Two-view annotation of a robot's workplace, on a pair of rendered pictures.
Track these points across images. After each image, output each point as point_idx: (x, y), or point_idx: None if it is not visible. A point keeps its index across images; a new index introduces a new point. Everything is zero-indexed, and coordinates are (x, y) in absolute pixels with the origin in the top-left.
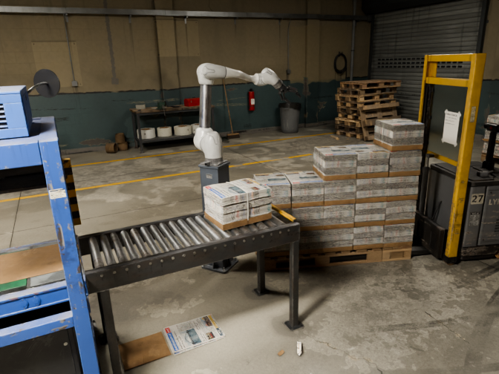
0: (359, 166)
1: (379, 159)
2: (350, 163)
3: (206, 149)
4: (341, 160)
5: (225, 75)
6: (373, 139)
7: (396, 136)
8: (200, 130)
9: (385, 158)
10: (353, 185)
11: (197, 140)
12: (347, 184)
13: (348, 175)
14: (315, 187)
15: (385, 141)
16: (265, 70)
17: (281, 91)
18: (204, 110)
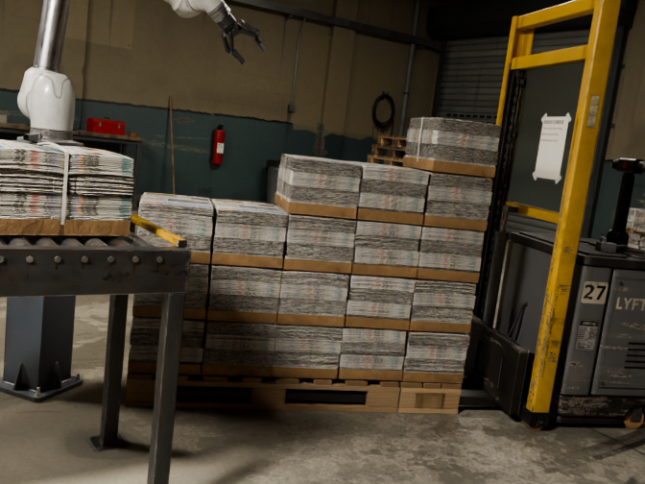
0: (364, 193)
1: (408, 185)
2: (346, 183)
3: (33, 107)
4: (327, 174)
5: None
6: (403, 157)
7: (443, 140)
8: (34, 71)
9: (419, 184)
10: (350, 232)
11: (23, 93)
12: (336, 229)
13: (341, 208)
14: (267, 224)
15: (424, 155)
16: None
17: (226, 32)
18: (48, 30)
